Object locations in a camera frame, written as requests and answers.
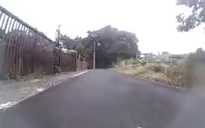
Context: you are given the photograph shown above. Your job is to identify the leafy tree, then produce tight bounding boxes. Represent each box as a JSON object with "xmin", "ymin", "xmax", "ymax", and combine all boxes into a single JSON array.
[{"xmin": 175, "ymin": 0, "xmax": 205, "ymax": 33}]

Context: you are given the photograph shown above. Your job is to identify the grey asphalt road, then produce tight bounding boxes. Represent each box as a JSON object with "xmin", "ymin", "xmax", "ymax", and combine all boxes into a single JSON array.
[{"xmin": 0, "ymin": 68, "xmax": 205, "ymax": 128}]

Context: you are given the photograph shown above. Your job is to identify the dark wooden fence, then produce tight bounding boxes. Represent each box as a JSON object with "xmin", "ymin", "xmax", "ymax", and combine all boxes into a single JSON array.
[{"xmin": 0, "ymin": 0, "xmax": 89, "ymax": 83}]

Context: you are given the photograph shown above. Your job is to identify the gravel footpath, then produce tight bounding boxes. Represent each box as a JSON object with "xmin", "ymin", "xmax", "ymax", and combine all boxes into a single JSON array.
[{"xmin": 0, "ymin": 69, "xmax": 91, "ymax": 114}]

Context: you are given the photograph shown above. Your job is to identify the group of dark trees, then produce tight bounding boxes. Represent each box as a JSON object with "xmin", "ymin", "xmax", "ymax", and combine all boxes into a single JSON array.
[{"xmin": 60, "ymin": 24, "xmax": 140, "ymax": 70}]

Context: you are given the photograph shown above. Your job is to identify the dark pole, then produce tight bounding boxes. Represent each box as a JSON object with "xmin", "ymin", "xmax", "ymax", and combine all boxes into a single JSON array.
[{"xmin": 56, "ymin": 24, "xmax": 62, "ymax": 66}]

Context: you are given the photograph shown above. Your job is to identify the pale pole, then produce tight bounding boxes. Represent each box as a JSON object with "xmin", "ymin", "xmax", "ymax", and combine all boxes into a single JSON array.
[{"xmin": 92, "ymin": 40, "xmax": 97, "ymax": 70}]

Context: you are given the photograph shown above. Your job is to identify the overgrown weedy verge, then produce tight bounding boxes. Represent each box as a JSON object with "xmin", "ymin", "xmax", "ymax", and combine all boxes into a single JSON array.
[{"xmin": 114, "ymin": 57, "xmax": 205, "ymax": 91}]

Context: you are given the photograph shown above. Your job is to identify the distant buildings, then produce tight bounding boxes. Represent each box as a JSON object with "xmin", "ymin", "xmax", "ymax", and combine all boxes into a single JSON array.
[{"xmin": 138, "ymin": 50, "xmax": 191, "ymax": 65}]

